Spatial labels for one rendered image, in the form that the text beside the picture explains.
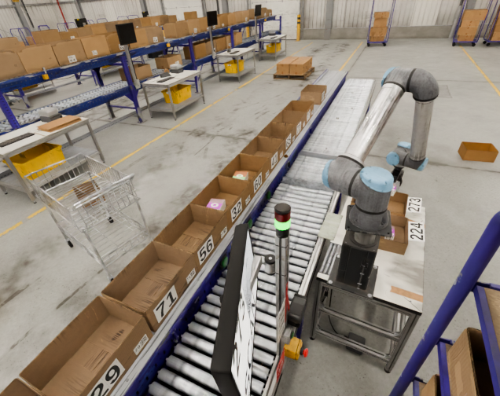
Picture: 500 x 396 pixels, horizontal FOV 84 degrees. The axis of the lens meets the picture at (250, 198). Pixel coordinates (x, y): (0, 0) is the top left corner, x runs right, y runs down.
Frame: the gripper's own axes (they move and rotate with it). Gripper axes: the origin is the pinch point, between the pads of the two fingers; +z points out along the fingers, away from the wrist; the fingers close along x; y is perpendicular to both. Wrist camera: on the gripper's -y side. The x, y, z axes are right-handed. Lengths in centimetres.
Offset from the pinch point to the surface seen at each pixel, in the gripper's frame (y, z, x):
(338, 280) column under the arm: -89, 16, 1
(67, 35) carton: 219, -60, 1026
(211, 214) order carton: -106, -7, 88
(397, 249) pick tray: -46, 14, -20
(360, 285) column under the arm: -87, 14, -11
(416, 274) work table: -56, 18, -35
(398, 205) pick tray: 6.6, 17.3, -6.5
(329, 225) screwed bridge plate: -45, 18, 28
